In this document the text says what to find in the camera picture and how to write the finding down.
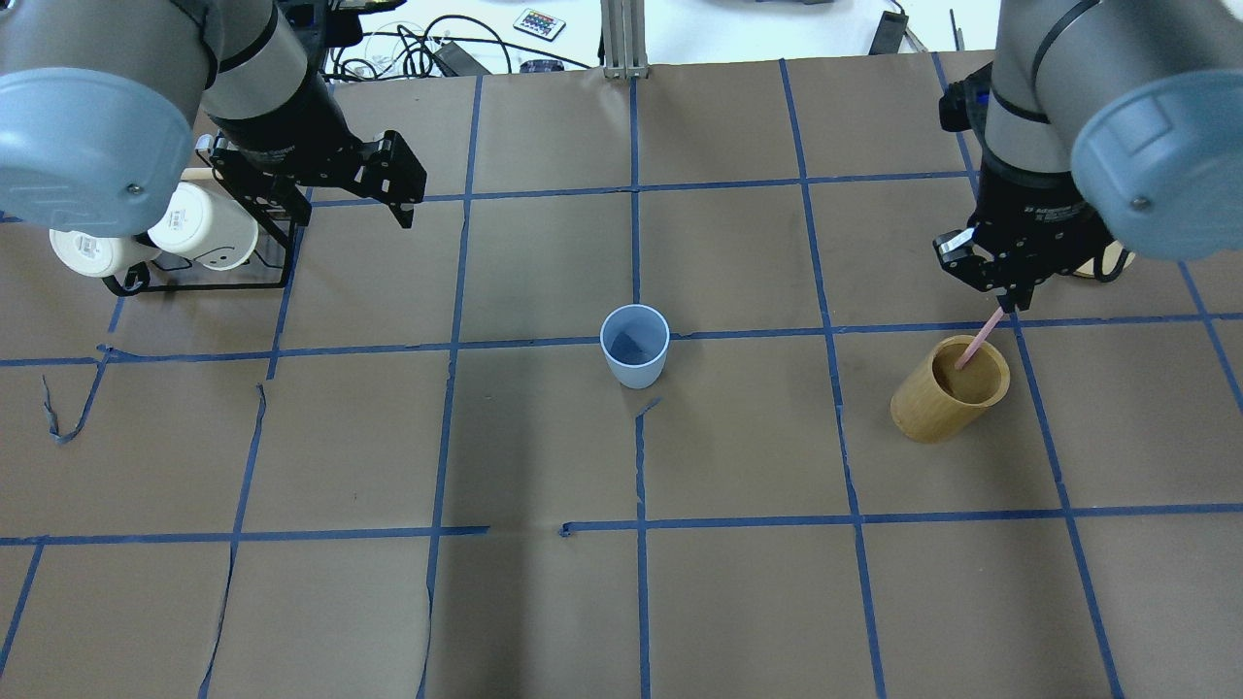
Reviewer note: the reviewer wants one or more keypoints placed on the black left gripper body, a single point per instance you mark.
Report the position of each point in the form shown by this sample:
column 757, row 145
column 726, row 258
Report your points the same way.
column 289, row 124

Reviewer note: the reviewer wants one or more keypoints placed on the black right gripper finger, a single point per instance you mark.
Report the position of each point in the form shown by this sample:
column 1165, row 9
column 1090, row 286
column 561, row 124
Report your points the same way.
column 1015, row 298

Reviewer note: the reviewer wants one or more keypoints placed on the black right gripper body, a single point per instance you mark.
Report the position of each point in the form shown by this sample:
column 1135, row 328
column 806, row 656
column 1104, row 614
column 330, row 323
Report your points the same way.
column 1031, row 206

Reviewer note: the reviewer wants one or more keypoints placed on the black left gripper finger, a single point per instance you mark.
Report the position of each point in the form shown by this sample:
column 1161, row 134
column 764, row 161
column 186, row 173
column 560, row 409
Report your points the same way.
column 400, row 178

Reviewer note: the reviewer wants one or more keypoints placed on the pink chopstick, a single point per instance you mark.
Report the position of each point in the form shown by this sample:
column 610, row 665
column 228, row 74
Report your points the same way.
column 980, row 338

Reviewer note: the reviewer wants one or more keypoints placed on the light blue plastic cup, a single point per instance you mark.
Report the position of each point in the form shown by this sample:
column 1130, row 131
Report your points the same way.
column 635, row 340

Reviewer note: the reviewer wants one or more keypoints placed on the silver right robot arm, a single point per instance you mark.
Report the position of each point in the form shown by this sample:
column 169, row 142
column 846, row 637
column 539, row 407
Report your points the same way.
column 1099, row 122

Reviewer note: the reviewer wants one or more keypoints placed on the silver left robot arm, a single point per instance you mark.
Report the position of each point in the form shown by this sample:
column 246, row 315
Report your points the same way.
column 99, row 98

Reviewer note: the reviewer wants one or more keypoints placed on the bamboo chopstick holder cup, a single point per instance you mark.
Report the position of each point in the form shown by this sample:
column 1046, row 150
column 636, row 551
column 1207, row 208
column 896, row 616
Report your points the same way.
column 939, row 399

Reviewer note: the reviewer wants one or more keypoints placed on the white mug upper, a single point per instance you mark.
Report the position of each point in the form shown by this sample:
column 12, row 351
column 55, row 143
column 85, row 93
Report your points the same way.
column 207, row 228

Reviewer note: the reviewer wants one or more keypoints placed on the white mug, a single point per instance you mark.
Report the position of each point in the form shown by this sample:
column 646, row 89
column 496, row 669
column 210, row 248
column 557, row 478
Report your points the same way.
column 207, row 228
column 99, row 256

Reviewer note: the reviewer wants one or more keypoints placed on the black power adapter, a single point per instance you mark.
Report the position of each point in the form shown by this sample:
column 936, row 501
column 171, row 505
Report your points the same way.
column 454, row 61

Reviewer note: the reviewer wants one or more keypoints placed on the white mug lower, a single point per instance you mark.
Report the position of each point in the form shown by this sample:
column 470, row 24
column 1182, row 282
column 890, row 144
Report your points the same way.
column 99, row 256

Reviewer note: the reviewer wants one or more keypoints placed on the small remote control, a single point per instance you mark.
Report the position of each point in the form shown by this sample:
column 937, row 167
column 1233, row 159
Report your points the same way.
column 544, row 26

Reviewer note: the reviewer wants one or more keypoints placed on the black wire cup rack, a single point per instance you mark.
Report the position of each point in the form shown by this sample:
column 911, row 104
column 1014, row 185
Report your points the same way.
column 276, row 203

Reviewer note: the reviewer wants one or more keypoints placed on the aluminium frame post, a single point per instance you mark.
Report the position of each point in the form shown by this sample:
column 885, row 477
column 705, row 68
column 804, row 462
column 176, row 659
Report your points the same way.
column 624, row 39

